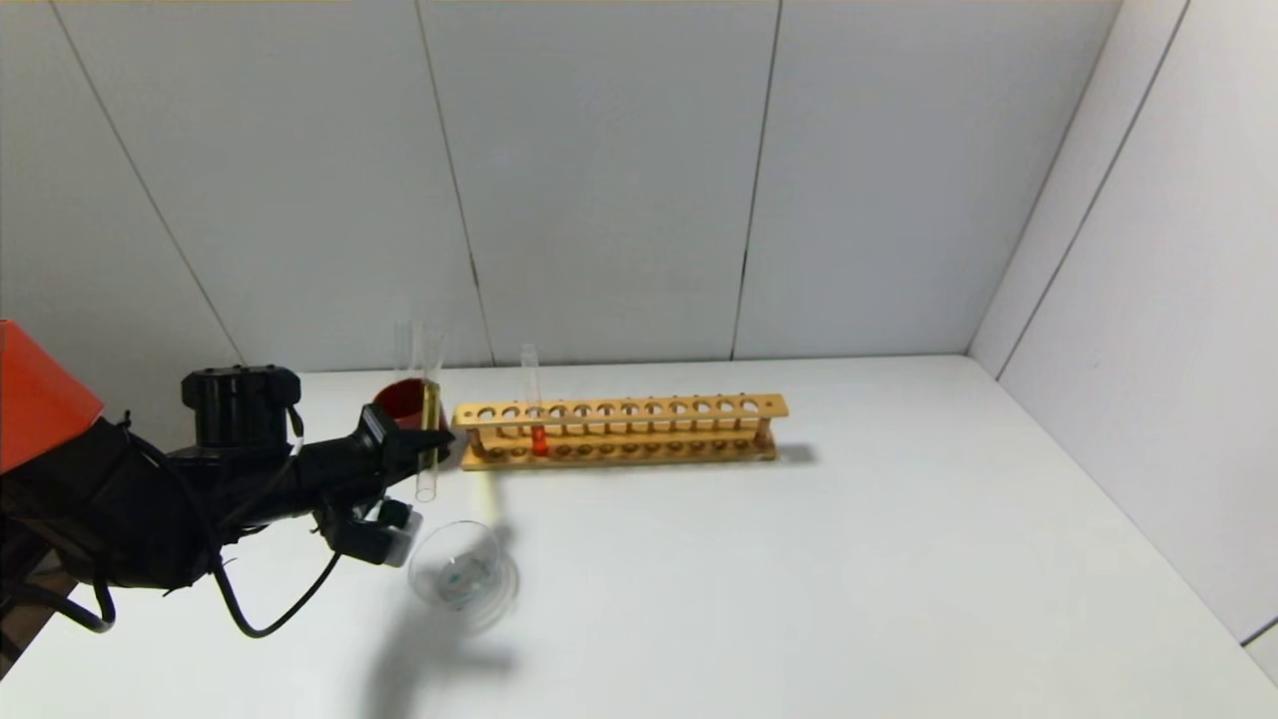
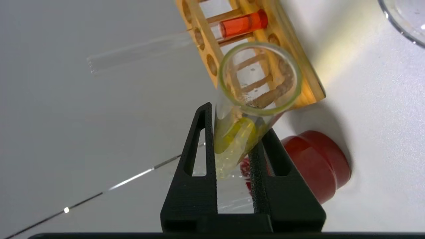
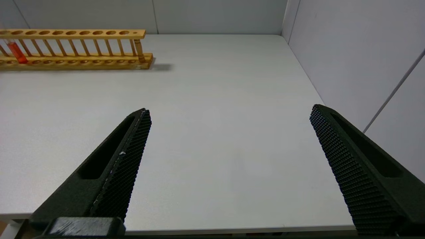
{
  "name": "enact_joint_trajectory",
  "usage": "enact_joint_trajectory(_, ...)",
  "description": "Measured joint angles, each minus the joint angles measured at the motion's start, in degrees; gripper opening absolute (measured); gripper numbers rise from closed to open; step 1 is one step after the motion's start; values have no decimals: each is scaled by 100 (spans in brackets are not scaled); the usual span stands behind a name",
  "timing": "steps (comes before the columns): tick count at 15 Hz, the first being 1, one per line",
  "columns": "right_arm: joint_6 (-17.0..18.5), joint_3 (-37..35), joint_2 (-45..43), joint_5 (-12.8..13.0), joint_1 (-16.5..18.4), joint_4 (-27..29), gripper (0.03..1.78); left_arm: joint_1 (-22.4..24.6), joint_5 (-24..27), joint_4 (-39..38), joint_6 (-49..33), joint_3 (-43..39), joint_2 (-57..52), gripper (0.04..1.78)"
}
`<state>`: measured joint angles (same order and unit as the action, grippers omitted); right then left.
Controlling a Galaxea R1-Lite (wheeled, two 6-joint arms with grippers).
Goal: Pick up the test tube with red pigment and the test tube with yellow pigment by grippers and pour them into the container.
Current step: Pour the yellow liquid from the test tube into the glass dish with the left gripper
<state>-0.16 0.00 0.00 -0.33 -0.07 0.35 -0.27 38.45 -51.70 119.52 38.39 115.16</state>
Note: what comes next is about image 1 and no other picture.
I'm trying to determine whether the red pigment test tube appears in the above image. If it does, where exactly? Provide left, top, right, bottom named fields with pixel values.
left=520, top=344, right=551, bottom=459

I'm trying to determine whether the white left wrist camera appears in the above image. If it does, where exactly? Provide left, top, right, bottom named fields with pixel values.
left=318, top=496, right=423, bottom=569

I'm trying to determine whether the dark red cup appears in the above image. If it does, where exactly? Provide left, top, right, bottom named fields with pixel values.
left=373, top=378, right=452, bottom=467

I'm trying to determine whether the yellow pigment test tube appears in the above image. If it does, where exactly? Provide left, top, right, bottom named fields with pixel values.
left=414, top=379, right=443, bottom=503

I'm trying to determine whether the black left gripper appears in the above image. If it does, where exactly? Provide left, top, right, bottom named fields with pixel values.
left=295, top=403, right=455, bottom=516

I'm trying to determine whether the wooden test tube rack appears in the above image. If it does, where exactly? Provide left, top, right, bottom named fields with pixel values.
left=452, top=393, right=790, bottom=472

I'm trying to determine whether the clear glass beaker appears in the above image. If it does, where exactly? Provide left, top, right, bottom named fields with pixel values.
left=408, top=518, right=520, bottom=630

